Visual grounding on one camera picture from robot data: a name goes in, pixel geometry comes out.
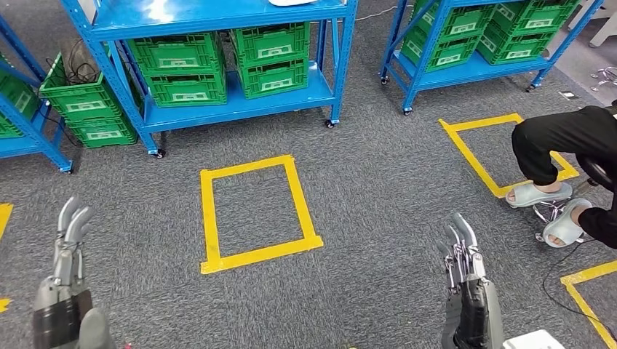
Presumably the person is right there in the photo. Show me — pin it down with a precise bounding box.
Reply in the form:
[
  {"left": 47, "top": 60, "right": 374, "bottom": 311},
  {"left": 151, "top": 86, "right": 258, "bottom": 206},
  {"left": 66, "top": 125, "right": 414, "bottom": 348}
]
[{"left": 505, "top": 101, "right": 617, "bottom": 250}]

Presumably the white floor cable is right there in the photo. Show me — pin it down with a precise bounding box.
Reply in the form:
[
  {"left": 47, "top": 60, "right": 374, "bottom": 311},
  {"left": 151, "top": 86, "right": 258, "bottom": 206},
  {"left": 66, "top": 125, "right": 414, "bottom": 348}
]
[{"left": 357, "top": 4, "right": 401, "bottom": 23}]

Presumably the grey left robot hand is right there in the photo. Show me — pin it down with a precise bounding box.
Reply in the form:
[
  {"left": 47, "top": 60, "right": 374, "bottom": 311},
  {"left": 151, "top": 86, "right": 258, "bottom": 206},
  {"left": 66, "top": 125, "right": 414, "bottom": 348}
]
[{"left": 32, "top": 196, "right": 116, "bottom": 349}]

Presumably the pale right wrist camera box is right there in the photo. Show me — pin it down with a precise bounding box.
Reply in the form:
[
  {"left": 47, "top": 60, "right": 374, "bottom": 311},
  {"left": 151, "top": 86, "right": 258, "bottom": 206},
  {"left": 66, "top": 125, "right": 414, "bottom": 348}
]
[{"left": 502, "top": 329, "right": 565, "bottom": 349}]

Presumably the black cable bundle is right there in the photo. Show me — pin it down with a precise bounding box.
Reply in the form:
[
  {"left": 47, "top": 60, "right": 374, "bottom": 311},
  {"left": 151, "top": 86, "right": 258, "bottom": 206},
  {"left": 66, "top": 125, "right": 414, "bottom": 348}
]
[{"left": 45, "top": 38, "right": 100, "bottom": 85}]

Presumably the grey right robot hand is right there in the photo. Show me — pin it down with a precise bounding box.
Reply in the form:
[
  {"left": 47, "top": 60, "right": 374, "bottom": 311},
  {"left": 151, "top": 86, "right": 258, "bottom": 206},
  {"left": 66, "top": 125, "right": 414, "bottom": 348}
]
[{"left": 436, "top": 212, "right": 505, "bottom": 349}]

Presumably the chrome stool base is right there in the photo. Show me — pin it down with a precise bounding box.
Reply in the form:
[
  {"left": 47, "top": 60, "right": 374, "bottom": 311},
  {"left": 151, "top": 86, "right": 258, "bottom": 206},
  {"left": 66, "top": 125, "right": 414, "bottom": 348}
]
[{"left": 590, "top": 66, "right": 617, "bottom": 92}]

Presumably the chrome stool with black backrest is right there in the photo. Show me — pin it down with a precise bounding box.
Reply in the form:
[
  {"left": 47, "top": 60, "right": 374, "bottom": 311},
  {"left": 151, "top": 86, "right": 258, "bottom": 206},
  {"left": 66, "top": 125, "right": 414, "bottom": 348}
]
[{"left": 532, "top": 156, "right": 617, "bottom": 242}]

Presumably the blue metal shelf rack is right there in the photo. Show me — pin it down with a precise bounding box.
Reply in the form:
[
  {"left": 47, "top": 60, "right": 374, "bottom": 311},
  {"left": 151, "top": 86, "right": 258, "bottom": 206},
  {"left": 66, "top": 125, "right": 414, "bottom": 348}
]
[
  {"left": 60, "top": 0, "right": 360, "bottom": 159},
  {"left": 0, "top": 14, "right": 74, "bottom": 173},
  {"left": 379, "top": 0, "right": 606, "bottom": 116}
]

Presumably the white desk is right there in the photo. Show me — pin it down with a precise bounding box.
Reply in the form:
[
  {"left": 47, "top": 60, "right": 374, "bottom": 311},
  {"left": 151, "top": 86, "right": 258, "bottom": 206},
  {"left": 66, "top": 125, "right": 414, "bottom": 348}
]
[{"left": 568, "top": 0, "right": 617, "bottom": 48}]

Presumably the black floor cable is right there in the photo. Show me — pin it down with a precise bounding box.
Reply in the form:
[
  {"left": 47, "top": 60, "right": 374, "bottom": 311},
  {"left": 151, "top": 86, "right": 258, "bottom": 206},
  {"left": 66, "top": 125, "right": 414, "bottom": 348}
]
[{"left": 542, "top": 239, "right": 617, "bottom": 338}]

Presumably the yellow floor tape marking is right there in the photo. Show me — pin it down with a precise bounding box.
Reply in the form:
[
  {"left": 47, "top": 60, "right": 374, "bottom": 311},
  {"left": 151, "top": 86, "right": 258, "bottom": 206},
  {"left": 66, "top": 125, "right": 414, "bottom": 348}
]
[
  {"left": 0, "top": 203, "right": 15, "bottom": 314},
  {"left": 560, "top": 260, "right": 617, "bottom": 349},
  {"left": 199, "top": 155, "right": 324, "bottom": 276}
]

